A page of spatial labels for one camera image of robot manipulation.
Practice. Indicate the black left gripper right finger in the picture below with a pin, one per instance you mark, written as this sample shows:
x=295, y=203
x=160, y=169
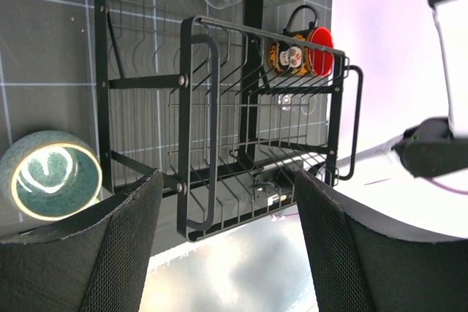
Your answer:
x=364, y=260

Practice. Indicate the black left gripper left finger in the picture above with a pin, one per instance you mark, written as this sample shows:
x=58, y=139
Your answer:
x=95, y=260

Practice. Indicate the teal speckled ceramic mug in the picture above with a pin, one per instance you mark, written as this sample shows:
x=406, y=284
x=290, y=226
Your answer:
x=50, y=175

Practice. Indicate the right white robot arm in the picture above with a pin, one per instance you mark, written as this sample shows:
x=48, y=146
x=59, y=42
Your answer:
x=437, y=146

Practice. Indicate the small clear glass cup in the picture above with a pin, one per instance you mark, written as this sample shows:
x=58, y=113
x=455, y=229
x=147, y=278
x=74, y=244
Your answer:
x=304, y=104

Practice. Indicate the black grid table mat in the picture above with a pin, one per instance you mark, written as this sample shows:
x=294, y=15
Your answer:
x=47, y=62

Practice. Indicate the black red skull mug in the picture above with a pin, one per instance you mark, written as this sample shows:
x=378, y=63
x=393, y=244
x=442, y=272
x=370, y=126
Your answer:
x=285, y=58

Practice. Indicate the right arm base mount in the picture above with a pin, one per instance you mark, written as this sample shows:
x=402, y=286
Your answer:
x=274, y=186

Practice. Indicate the black wire dish rack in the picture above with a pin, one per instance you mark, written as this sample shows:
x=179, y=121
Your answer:
x=199, y=103

